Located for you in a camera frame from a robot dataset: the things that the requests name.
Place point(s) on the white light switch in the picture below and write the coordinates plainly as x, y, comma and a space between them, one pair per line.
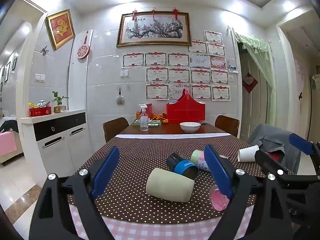
40, 78

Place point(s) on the green and pink cup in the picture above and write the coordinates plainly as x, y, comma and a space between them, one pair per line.
198, 158

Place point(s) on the wall of award certificates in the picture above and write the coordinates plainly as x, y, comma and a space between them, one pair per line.
180, 77

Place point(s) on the grey jacket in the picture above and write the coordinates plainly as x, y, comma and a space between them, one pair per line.
272, 137

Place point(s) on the white sideboard cabinet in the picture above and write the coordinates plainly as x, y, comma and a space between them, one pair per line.
58, 142

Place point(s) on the butterfly wall decoration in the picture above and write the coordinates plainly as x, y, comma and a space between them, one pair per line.
44, 50

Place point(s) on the gold framed red picture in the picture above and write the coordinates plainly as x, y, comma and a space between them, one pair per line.
60, 28

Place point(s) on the clear spray bottle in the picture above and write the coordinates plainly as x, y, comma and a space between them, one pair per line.
144, 121

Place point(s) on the brown chair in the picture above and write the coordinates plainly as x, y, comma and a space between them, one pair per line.
227, 125
115, 128

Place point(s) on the red basket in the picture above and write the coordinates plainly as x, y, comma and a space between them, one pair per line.
40, 111

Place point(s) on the pink cloth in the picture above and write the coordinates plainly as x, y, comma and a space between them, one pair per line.
7, 143

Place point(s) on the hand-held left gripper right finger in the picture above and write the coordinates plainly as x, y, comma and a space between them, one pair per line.
218, 172

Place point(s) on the white door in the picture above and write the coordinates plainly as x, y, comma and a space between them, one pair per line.
252, 115

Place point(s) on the orange snack packets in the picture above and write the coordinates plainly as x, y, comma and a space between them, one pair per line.
158, 117

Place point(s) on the framed plum blossom painting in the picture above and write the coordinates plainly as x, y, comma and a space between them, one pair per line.
153, 28

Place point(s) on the hanging grey brush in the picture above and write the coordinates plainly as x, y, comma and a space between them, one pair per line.
120, 100

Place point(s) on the white bowl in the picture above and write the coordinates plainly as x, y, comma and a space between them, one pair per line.
190, 127

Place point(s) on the small potted plant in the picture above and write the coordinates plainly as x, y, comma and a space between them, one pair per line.
59, 103

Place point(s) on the blue and black cup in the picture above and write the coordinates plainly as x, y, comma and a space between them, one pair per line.
183, 167

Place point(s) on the round red hanging ornament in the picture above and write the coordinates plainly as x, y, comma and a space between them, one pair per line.
83, 51

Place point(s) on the flat green box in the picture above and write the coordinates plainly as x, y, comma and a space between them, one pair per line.
150, 123

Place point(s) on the white wall socket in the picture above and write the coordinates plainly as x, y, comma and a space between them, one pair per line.
124, 73

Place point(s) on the white paper cup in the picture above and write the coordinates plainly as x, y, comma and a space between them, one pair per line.
248, 153

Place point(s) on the small red gift bag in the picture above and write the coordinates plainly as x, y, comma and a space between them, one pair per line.
149, 109

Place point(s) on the green curtain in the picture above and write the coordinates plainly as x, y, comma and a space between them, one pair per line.
262, 62

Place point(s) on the large red gift bag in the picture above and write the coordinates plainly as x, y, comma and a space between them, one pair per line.
186, 112

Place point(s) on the pink checkered tablecloth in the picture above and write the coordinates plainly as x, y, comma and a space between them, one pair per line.
150, 231

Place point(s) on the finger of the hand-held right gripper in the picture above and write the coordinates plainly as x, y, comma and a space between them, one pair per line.
301, 143
270, 163

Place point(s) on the brown polka-dot tablecloth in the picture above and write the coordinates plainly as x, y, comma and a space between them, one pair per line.
140, 155

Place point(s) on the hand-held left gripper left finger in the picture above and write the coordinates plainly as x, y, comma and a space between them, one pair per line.
106, 172

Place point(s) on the red diamond door decoration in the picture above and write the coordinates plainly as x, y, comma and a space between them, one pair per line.
249, 82

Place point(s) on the small wall photo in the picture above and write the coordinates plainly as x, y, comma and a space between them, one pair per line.
233, 69

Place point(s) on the beige cup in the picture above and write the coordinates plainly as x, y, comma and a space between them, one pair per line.
170, 186

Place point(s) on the black picture frame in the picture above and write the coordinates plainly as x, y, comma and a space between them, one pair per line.
14, 63
7, 71

